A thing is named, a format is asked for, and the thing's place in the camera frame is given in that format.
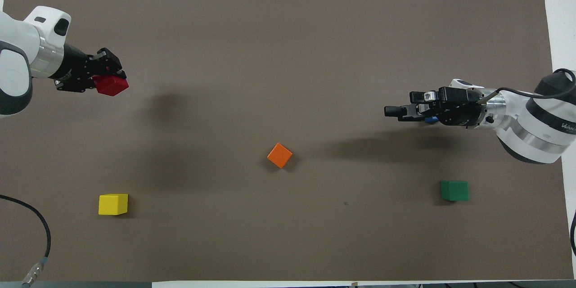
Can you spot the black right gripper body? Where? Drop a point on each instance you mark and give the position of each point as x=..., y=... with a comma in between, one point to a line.
x=459, y=108

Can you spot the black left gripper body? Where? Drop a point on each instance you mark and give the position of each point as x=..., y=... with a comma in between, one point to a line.
x=76, y=72

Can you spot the red cube block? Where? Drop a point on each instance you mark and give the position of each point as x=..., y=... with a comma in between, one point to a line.
x=111, y=86

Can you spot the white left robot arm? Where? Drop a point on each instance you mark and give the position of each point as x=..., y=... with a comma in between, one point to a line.
x=18, y=54

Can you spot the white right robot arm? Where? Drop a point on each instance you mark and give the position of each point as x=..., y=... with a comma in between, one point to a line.
x=535, y=130

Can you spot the blue cube block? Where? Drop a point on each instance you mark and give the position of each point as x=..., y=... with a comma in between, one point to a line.
x=432, y=119

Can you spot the green cube block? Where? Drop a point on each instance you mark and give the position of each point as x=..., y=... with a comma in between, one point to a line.
x=454, y=191

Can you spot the orange cube block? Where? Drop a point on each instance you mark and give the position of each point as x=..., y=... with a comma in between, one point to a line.
x=279, y=155

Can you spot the yellow cube block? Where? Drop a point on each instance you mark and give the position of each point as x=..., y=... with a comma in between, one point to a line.
x=113, y=204

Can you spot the brown table mat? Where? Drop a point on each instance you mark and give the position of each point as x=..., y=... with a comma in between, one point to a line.
x=288, y=54

